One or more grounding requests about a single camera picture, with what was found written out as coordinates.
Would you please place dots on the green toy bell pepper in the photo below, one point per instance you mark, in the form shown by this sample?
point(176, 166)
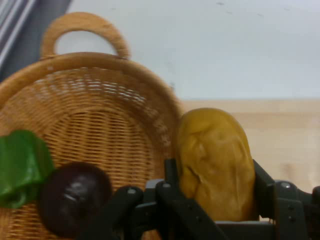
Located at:
point(20, 165)

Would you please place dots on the dark purple toy plum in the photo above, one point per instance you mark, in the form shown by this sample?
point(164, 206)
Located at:
point(75, 197)

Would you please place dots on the yellow-brown toy potato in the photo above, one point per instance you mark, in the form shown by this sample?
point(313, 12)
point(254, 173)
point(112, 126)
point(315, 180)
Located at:
point(215, 162)

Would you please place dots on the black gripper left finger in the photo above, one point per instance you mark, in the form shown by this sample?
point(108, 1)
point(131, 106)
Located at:
point(170, 212)

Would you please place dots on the bamboo cutting board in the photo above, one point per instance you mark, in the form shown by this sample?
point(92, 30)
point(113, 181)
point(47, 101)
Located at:
point(280, 140)

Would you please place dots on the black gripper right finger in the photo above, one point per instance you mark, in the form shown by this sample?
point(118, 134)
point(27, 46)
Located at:
point(292, 210)

